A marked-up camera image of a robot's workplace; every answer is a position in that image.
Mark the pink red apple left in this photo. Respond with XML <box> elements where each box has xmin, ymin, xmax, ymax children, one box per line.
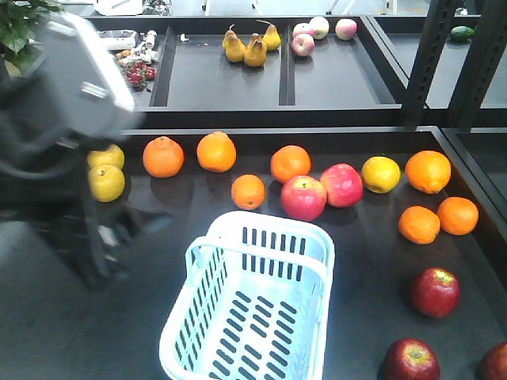
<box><xmin>280</xmin><ymin>176</ymin><xmax>327</xmax><ymax>222</ymax></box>

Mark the pink red apple right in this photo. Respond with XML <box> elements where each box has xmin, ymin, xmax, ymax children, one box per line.
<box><xmin>320</xmin><ymin>163</ymin><xmax>363</xmax><ymax>208</ymax></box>

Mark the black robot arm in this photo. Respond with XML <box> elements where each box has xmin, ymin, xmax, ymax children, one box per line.
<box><xmin>1</xmin><ymin>13</ymin><xmax>145</xmax><ymax>287</ymax></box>

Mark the dark red apple front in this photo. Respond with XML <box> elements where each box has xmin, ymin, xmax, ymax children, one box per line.
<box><xmin>383</xmin><ymin>339</ymin><xmax>440</xmax><ymax>380</ymax></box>

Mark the light blue plastic basket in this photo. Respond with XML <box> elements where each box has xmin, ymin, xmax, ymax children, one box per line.
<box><xmin>159</xmin><ymin>211</ymin><xmax>335</xmax><ymax>379</ymax></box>

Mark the yellow orange citrus fruit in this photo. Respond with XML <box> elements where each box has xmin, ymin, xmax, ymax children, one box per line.
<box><xmin>361</xmin><ymin>156</ymin><xmax>402</xmax><ymax>194</ymax></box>

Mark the pink red apple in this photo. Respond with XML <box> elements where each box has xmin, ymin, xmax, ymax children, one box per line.
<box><xmin>320</xmin><ymin>163</ymin><xmax>363</xmax><ymax>208</ymax></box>
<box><xmin>280</xmin><ymin>176</ymin><xmax>327</xmax><ymax>222</ymax></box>

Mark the small orange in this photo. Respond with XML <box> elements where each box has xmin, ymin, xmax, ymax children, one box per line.
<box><xmin>436</xmin><ymin>196</ymin><xmax>479</xmax><ymax>236</ymax></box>
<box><xmin>398</xmin><ymin>206</ymin><xmax>440</xmax><ymax>245</ymax></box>

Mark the orange upper right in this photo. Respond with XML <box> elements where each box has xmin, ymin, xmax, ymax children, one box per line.
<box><xmin>405</xmin><ymin>150</ymin><xmax>452</xmax><ymax>195</ymax></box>

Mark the small orange lower right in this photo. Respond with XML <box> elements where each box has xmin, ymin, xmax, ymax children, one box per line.
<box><xmin>436</xmin><ymin>196</ymin><xmax>479</xmax><ymax>236</ymax></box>

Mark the dark red apple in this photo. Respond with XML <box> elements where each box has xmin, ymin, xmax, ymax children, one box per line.
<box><xmin>480</xmin><ymin>341</ymin><xmax>507</xmax><ymax>380</ymax></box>
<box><xmin>383</xmin><ymin>339</ymin><xmax>440</xmax><ymax>380</ymax></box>
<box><xmin>409</xmin><ymin>267</ymin><xmax>460</xmax><ymax>318</ymax></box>

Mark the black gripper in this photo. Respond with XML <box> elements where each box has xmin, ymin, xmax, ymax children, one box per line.
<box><xmin>51</xmin><ymin>142</ymin><xmax>173</xmax><ymax>288</ymax></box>

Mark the small orange lower left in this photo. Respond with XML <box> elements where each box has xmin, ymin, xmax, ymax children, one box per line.
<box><xmin>398</xmin><ymin>206</ymin><xmax>440</xmax><ymax>245</ymax></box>

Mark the large orange behind apples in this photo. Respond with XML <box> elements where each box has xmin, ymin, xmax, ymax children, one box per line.
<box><xmin>270</xmin><ymin>145</ymin><xmax>312</xmax><ymax>184</ymax></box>

